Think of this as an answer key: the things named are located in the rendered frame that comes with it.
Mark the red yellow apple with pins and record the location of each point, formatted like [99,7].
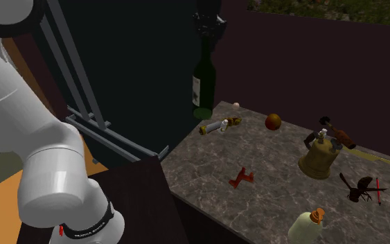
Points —
[273,122]

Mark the grey metal frame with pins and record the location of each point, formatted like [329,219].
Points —
[100,122]

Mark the small pink ball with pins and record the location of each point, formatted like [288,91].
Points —
[236,105]

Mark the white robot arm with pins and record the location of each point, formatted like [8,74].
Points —
[12,101]

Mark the dark green wine bottle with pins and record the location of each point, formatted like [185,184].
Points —
[204,84]

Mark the red pen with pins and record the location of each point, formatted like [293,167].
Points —
[378,191]

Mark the grey and yellow toy pistol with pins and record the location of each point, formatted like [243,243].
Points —
[212,126]

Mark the pale bottle with orange cap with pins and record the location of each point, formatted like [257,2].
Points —
[304,229]

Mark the brass blowtorch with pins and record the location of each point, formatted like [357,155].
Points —
[318,157]

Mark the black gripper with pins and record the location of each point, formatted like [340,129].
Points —
[208,20]

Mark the dark brown insect figure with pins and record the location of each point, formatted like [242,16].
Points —
[359,191]

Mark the yellow flat knife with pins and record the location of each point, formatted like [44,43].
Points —
[377,158]

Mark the red toy aeroplane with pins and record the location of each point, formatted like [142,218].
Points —
[240,179]

